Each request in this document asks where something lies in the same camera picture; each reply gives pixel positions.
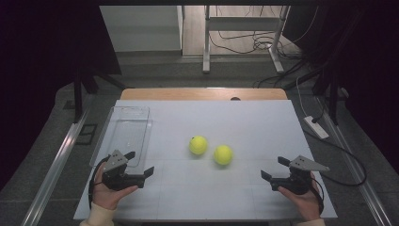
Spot tangled black floor cables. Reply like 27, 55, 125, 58
208, 5, 319, 90

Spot black curtain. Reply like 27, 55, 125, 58
0, 0, 122, 191
283, 0, 399, 177

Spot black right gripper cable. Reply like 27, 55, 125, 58
302, 128, 368, 218

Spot white cabinet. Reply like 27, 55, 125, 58
99, 5, 184, 53

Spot aluminium floor rail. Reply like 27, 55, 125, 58
315, 96, 393, 226
20, 103, 92, 226

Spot clear plastic tray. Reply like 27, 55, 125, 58
89, 105, 153, 170

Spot black metal stand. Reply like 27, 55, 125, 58
72, 62, 128, 124
311, 67, 343, 126

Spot dark floor socket cover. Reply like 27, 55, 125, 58
75, 123, 99, 146

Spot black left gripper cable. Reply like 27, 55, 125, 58
88, 154, 111, 211

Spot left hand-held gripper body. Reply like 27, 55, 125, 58
101, 149, 147, 192

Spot person's left hand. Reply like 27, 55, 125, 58
91, 161, 139, 211

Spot white metal stand frame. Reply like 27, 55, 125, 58
201, 5, 292, 75

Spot thin white cable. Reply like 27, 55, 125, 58
295, 77, 311, 118

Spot person's right hand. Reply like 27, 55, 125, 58
277, 171, 324, 222

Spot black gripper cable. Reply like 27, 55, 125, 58
88, 154, 111, 211
302, 128, 368, 218

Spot white power strip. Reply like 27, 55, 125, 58
303, 115, 330, 140

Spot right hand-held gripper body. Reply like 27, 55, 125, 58
270, 154, 331, 196

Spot yellow tennis ball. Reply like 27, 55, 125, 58
213, 144, 234, 167
188, 135, 209, 156

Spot white board mat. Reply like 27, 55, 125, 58
72, 99, 339, 221

